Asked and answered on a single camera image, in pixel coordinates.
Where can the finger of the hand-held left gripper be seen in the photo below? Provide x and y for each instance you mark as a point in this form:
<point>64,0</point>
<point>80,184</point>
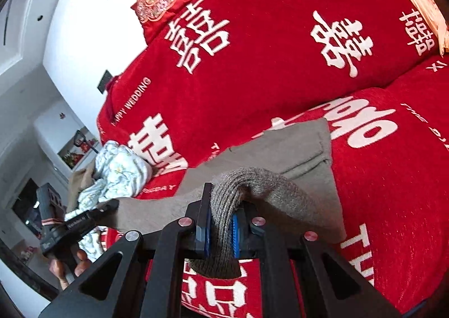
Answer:
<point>94,215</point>

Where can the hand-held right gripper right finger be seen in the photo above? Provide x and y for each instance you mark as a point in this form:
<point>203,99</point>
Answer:
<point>235,237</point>

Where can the white floral cloth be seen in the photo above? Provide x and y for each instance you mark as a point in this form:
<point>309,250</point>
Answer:
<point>119,167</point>

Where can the white cabinet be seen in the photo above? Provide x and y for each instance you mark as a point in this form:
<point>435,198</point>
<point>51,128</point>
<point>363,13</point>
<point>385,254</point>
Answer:
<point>52,121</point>

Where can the pink folded cloth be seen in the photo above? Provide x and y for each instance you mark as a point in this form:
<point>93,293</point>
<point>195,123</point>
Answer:
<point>426,2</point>

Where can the person's left hand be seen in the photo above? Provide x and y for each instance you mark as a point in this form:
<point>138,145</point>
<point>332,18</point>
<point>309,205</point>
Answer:
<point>82,262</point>

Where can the beige cloth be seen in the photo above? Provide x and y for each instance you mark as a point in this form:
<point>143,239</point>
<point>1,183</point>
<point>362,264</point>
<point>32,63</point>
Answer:
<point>80,184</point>

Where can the black wall socket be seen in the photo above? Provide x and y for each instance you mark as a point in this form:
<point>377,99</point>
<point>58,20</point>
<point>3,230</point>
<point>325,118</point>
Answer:
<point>104,81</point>

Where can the white door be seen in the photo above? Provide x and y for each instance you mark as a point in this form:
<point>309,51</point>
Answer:
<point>17,23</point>

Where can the dark screen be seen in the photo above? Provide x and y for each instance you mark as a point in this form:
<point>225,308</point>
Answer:
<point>24,205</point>

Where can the red printed sofa cover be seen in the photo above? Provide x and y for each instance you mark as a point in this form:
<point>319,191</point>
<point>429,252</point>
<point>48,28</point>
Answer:
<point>280,41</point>

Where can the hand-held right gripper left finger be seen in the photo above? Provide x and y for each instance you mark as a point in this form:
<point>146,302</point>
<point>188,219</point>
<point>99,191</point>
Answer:
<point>207,234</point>

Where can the grey knit sweater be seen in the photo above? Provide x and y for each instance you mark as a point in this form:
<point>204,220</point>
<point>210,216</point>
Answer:
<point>298,149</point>

